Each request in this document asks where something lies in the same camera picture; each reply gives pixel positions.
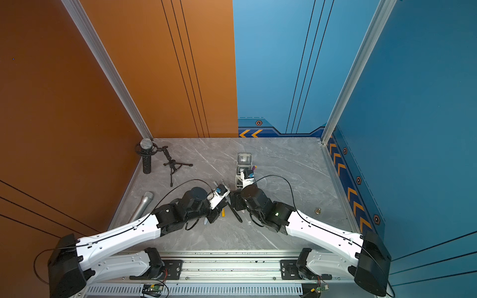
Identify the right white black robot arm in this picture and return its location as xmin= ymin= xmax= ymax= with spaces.
xmin=231 ymin=184 xmax=395 ymax=297

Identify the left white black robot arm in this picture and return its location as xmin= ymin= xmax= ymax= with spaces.
xmin=47 ymin=185 xmax=231 ymax=298

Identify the white toothbrush holder rack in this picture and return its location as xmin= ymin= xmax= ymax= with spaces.
xmin=236 ymin=175 xmax=243 ymax=189

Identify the black toothbrush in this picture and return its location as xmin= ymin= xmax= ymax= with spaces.
xmin=227 ymin=202 xmax=243 ymax=223

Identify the near clear plastic cup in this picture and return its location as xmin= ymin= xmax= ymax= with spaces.
xmin=236 ymin=164 xmax=252 ymax=176

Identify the clear plastic cup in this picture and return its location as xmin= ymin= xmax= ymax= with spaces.
xmin=236 ymin=164 xmax=252 ymax=176
xmin=237 ymin=153 xmax=252 ymax=165

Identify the far clear plastic cup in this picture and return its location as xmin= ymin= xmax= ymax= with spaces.
xmin=237 ymin=153 xmax=252 ymax=165

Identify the black mini tripod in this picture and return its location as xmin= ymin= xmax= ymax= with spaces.
xmin=157 ymin=146 xmax=193 ymax=187

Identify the silver metal cylinder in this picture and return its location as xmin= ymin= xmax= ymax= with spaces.
xmin=129 ymin=191 xmax=154 ymax=223

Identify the left green circuit board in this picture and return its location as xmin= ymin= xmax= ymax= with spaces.
xmin=141 ymin=283 xmax=167 ymax=298

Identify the green circuit board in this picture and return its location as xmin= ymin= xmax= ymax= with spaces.
xmin=309 ymin=285 xmax=329 ymax=298
xmin=141 ymin=283 xmax=167 ymax=298

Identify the right green circuit board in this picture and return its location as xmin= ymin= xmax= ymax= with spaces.
xmin=309 ymin=285 xmax=329 ymax=298

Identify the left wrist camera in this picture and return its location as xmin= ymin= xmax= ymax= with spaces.
xmin=207 ymin=184 xmax=231 ymax=210

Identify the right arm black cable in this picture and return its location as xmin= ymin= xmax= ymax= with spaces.
xmin=253 ymin=174 xmax=396 ymax=298

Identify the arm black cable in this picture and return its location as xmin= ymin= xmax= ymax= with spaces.
xmin=253 ymin=174 xmax=396 ymax=298
xmin=33 ymin=178 xmax=217 ymax=286

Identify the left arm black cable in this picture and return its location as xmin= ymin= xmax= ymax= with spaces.
xmin=33 ymin=178 xmax=217 ymax=286

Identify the aluminium rail frame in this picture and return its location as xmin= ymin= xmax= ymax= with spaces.
xmin=75 ymin=250 xmax=359 ymax=298

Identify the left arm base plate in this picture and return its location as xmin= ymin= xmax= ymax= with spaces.
xmin=129 ymin=260 xmax=183 ymax=281

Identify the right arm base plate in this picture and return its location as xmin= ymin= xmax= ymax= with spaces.
xmin=279 ymin=260 xmax=332 ymax=281

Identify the black microphone with mount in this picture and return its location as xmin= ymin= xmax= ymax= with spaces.
xmin=135 ymin=139 xmax=157 ymax=175

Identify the right aluminium corner post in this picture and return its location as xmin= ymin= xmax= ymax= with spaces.
xmin=321 ymin=0 xmax=397 ymax=145

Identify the aluminium corner post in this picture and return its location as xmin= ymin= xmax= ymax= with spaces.
xmin=321 ymin=0 xmax=397 ymax=145
xmin=62 ymin=0 xmax=153 ymax=139

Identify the left aluminium corner post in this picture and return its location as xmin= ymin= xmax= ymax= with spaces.
xmin=62 ymin=0 xmax=153 ymax=139

